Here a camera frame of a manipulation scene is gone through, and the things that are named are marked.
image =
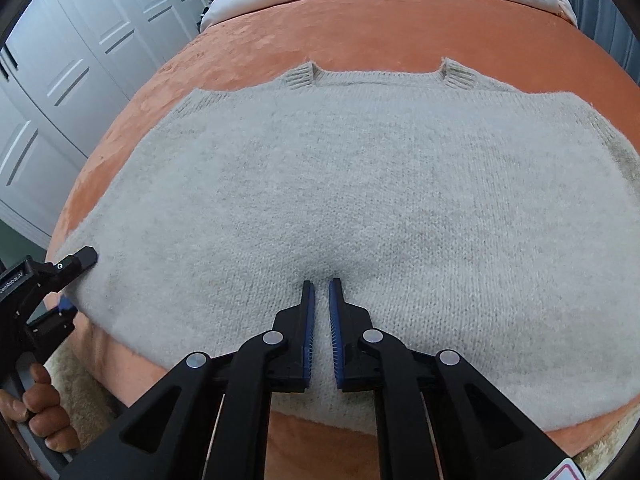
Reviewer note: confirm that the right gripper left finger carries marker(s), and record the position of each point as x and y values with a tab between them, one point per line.
208	418

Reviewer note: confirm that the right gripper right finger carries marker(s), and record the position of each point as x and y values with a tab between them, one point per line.
436	416

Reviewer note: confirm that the cream knit heart sweater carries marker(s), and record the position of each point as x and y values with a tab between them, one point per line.
459	211

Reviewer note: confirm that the person's left hand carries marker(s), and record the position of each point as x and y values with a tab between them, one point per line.
40	408

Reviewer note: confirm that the cream fluffy sleeve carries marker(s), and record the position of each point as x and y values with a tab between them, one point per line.
91	408

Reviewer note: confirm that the white wardrobe with red stickers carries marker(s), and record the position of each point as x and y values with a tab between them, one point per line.
68	68

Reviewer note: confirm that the blue grey striped curtain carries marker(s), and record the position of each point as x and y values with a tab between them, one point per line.
602	22

